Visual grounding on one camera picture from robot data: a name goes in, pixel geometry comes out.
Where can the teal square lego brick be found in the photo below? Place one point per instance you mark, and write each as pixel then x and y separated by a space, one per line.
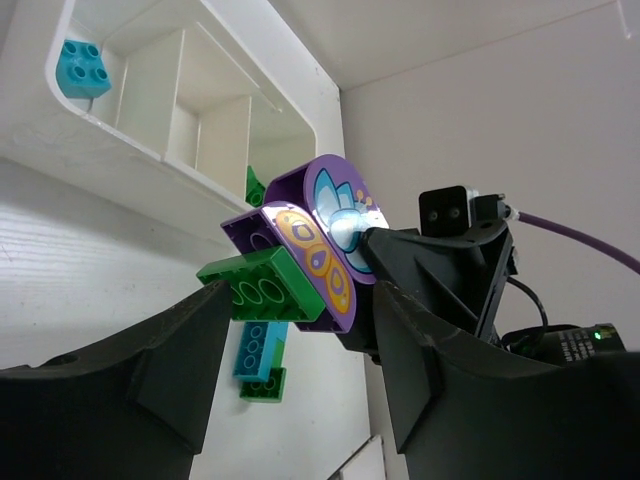
pixel 80 71

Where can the white three-compartment container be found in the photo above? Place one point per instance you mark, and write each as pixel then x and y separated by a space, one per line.
pixel 200 91

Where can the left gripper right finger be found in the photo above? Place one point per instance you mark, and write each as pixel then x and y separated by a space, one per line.
pixel 464 409

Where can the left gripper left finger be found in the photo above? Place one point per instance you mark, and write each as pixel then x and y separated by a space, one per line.
pixel 134 405

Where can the green long lego brick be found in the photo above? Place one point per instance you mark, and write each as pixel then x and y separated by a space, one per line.
pixel 255 190

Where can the purple butterfly lego blue wing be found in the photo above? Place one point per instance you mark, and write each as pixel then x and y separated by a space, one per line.
pixel 331 189

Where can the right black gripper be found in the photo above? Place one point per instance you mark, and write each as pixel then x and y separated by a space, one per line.
pixel 461 279

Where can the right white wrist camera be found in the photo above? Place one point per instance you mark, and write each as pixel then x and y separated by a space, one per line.
pixel 446 212

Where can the small green lego brick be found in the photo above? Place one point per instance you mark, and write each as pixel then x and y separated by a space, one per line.
pixel 270 391

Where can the teal long lego brick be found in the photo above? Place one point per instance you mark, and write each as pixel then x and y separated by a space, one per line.
pixel 257 348

